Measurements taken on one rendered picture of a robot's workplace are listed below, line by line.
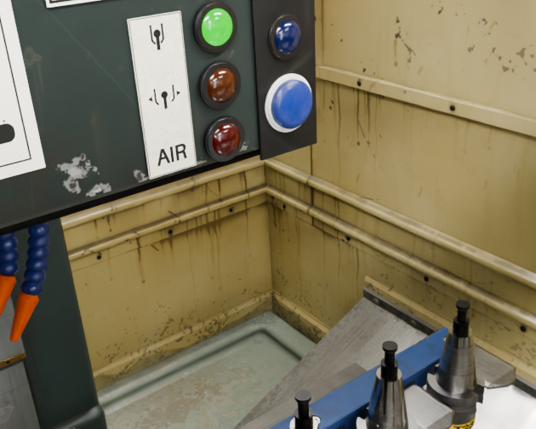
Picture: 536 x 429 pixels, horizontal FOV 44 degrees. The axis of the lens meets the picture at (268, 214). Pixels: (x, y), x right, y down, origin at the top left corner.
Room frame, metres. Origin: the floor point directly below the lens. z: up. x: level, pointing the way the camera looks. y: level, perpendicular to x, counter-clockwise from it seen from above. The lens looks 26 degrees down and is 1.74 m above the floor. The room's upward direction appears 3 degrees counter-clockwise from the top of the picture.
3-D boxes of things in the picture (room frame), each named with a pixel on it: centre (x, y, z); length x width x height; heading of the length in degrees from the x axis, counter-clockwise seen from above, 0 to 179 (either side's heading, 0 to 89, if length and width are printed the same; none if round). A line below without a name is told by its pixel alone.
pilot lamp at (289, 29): (0.40, -0.02, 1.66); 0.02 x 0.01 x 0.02; 125
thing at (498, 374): (0.62, -0.25, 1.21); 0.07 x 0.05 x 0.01; 35
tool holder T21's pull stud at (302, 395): (0.46, -0.02, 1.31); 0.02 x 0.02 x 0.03
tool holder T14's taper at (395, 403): (0.53, -0.11, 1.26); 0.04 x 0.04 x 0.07
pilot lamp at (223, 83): (0.37, 0.02, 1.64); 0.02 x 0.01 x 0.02; 125
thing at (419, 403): (0.56, -0.16, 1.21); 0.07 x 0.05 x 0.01; 35
